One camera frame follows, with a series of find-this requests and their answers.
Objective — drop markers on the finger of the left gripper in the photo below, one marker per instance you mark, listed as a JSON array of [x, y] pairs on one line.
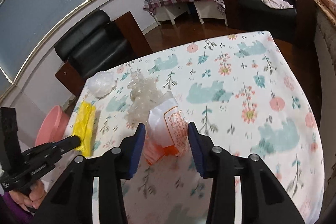
[[67, 143]]

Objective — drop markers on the clear plastic wrap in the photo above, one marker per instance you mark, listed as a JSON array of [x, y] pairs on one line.
[[144, 96]]

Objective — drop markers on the white plastic bag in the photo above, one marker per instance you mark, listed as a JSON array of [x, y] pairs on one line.
[[101, 84]]

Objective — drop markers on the white orange snack packet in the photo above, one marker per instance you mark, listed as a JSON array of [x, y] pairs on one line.
[[166, 131]]

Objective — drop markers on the bed with brown blanket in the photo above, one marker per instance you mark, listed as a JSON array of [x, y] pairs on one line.
[[324, 42]]

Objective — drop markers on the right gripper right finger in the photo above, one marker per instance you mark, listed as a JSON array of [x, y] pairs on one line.
[[215, 162]]

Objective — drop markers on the yellow plastic wrapper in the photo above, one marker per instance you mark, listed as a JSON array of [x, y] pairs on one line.
[[83, 127]]

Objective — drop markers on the floral white tablecloth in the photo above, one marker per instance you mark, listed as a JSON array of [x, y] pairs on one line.
[[239, 90]]

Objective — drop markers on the left hand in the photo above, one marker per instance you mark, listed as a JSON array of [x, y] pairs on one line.
[[33, 200]]

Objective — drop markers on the black leather armchair left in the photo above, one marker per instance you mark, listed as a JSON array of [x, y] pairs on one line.
[[96, 43]]

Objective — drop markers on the pink plastic trash bin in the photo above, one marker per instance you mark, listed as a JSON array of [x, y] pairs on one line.
[[53, 126]]

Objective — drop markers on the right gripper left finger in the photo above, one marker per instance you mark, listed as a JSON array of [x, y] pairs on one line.
[[117, 164]]

